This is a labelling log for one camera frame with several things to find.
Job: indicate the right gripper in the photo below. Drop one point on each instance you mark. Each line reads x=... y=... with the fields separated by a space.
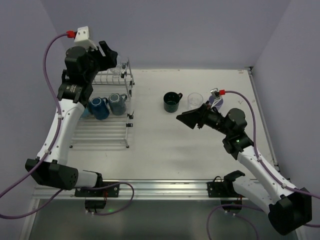
x=202 y=116

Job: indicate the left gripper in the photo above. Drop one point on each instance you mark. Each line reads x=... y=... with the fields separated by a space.
x=103 y=53

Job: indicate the clear glass tumbler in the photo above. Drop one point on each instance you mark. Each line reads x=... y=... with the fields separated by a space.
x=194 y=101
x=121 y=65

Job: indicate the dark green mug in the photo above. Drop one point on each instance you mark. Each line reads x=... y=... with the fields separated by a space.
x=171 y=101

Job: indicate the lavender plastic cup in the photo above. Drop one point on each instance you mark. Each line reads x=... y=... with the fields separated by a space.
x=217 y=103

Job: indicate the grey-blue mug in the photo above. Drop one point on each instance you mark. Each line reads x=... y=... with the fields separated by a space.
x=117 y=103

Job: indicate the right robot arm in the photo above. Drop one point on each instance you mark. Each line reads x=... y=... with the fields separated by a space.
x=286 y=206

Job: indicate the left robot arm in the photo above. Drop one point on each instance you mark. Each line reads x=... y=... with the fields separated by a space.
x=50 y=167

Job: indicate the blue mug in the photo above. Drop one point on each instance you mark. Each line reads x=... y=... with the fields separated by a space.
x=99 y=108

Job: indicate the light blue cup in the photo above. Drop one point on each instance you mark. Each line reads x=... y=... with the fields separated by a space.
x=86 y=113

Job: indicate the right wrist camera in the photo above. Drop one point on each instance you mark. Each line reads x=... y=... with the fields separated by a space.
x=215 y=93

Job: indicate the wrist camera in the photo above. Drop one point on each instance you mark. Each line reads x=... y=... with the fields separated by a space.
x=82 y=39
x=215 y=93

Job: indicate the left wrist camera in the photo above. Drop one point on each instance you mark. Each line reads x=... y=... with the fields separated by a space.
x=82 y=39

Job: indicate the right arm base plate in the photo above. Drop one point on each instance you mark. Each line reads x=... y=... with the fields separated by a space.
x=216 y=189

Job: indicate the aluminium mounting rail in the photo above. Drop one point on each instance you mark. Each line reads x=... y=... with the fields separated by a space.
x=161 y=190

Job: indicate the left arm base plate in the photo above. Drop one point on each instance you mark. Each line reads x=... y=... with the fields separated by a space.
x=105 y=190

